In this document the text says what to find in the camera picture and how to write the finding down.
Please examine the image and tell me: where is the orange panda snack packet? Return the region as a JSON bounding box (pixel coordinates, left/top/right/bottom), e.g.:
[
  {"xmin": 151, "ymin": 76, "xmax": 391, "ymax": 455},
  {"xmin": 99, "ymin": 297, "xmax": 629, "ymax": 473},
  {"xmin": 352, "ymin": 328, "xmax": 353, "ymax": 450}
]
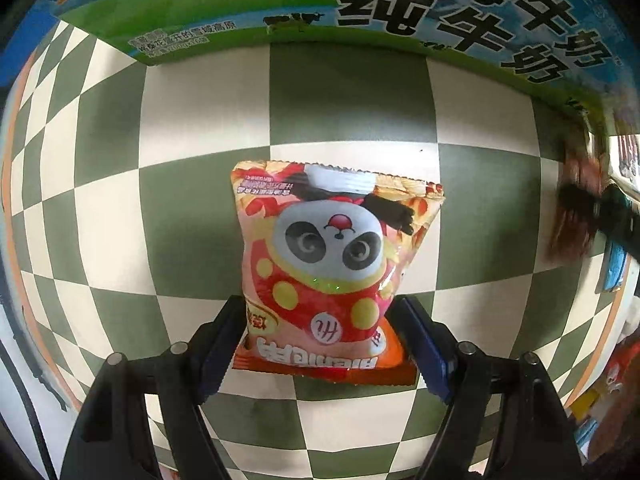
[{"xmin": 230, "ymin": 160, "xmax": 446, "ymax": 387}]

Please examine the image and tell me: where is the red bag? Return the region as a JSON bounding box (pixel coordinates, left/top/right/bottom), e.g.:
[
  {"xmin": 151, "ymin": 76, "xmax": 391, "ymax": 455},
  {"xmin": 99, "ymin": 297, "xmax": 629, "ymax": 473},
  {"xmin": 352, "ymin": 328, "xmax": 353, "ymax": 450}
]
[{"xmin": 599, "ymin": 339, "xmax": 640, "ymax": 397}]

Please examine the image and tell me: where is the blue stick snack packet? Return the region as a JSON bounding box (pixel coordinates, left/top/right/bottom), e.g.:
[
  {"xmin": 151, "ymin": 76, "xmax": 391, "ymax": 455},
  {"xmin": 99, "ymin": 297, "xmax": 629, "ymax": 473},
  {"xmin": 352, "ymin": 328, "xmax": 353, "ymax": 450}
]
[{"xmin": 595, "ymin": 240, "xmax": 629, "ymax": 294}]

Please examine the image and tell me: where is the brown snack packet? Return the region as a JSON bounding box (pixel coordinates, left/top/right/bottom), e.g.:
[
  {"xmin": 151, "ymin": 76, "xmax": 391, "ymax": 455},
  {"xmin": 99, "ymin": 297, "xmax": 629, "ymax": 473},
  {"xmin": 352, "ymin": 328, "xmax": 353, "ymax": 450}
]
[{"xmin": 546, "ymin": 139, "xmax": 609, "ymax": 262}]

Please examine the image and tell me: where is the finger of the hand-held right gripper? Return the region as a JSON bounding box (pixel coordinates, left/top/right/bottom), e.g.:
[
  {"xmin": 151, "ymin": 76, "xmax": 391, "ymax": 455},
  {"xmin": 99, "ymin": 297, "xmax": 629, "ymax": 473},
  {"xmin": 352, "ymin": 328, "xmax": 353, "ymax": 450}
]
[{"xmin": 556, "ymin": 181, "xmax": 608, "ymax": 212}]

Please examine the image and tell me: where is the green checkered tablecloth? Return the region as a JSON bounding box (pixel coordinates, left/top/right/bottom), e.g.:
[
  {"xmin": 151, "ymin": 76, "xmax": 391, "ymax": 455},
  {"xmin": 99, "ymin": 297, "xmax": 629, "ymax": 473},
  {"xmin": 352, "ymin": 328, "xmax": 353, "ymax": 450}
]
[{"xmin": 0, "ymin": 15, "xmax": 640, "ymax": 480}]

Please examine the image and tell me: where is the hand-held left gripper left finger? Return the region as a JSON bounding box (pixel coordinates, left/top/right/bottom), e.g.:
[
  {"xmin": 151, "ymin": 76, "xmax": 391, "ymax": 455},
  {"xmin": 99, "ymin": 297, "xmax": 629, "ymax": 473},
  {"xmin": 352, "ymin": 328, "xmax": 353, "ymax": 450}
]
[{"xmin": 60, "ymin": 295, "xmax": 249, "ymax": 480}]

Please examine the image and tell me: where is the cardboard box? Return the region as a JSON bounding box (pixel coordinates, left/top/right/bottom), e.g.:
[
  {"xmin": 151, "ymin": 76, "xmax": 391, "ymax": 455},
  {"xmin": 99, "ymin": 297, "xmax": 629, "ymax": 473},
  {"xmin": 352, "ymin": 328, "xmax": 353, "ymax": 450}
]
[{"xmin": 0, "ymin": 0, "xmax": 640, "ymax": 138}]

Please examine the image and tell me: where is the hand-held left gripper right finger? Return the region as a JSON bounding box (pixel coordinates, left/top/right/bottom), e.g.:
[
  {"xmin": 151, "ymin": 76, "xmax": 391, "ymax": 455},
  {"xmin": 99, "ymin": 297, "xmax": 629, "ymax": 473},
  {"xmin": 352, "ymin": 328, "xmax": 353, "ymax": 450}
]
[{"xmin": 390, "ymin": 296, "xmax": 587, "ymax": 480}]

